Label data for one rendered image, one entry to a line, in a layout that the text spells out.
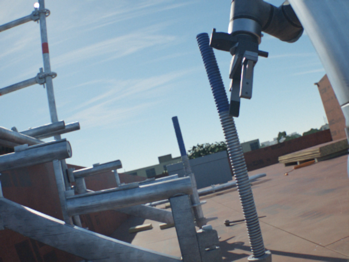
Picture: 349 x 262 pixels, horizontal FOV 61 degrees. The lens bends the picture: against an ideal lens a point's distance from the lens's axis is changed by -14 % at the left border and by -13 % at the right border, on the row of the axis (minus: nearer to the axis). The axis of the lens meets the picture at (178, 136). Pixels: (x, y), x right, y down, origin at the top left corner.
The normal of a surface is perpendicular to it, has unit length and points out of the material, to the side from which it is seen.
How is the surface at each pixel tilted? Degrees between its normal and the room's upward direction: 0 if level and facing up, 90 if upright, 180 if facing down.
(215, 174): 90
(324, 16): 96
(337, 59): 97
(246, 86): 84
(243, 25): 78
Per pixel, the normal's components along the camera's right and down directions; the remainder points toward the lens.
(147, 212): 0.03, -0.13
